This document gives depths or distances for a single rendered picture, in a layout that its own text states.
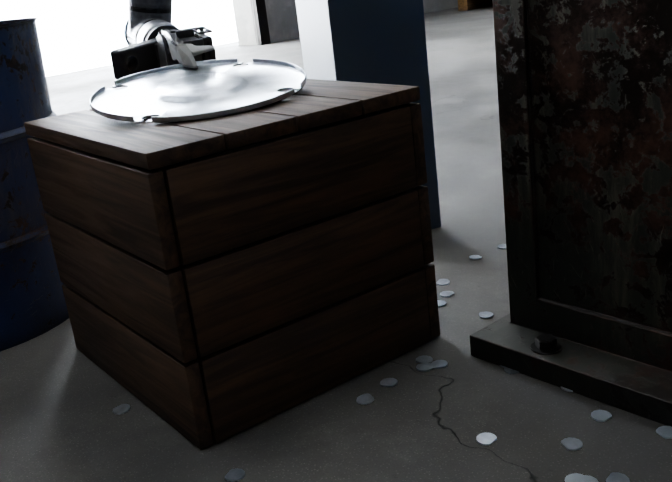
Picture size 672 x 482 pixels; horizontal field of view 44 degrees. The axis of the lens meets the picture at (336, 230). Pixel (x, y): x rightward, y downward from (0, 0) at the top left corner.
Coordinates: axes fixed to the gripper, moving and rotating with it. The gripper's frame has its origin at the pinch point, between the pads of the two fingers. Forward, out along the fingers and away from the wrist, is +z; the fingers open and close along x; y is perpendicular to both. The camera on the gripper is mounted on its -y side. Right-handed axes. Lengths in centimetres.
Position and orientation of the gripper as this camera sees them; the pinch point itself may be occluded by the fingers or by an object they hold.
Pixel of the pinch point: (188, 69)
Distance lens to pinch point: 126.9
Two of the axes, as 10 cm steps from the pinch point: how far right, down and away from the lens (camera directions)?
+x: 0.6, 9.1, 4.1
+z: 4.5, 3.4, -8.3
